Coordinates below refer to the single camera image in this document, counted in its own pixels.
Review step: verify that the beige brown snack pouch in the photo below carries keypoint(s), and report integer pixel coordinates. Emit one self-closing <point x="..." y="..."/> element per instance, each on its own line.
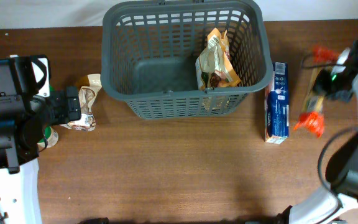
<point x="88" y="88"/>

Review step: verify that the grey plastic basket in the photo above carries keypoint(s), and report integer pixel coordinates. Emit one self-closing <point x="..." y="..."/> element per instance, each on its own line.
<point x="149" y="51"/>

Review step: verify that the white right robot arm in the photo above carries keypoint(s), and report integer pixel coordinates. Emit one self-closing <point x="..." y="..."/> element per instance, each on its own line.
<point x="337" y="166"/>

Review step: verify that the blue tissue pack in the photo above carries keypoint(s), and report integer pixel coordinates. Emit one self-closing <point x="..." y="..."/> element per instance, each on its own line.
<point x="276" y="105"/>

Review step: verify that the green white cup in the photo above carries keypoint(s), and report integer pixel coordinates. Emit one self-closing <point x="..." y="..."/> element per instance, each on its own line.
<point x="51" y="138"/>

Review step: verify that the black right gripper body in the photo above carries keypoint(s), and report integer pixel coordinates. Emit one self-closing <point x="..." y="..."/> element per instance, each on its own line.
<point x="334" y="84"/>

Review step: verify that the beige coffee pouch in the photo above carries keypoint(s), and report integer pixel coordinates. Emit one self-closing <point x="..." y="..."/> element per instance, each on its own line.
<point x="213" y="66"/>

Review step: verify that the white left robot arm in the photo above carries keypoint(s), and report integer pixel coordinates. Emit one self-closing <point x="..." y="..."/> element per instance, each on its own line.
<point x="27" y="107"/>

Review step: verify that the orange spaghetti pack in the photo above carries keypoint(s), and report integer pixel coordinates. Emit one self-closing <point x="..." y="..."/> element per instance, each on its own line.
<point x="311" y="116"/>

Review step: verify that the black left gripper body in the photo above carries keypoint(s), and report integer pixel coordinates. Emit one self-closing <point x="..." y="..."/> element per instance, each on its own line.
<point x="58" y="111"/>

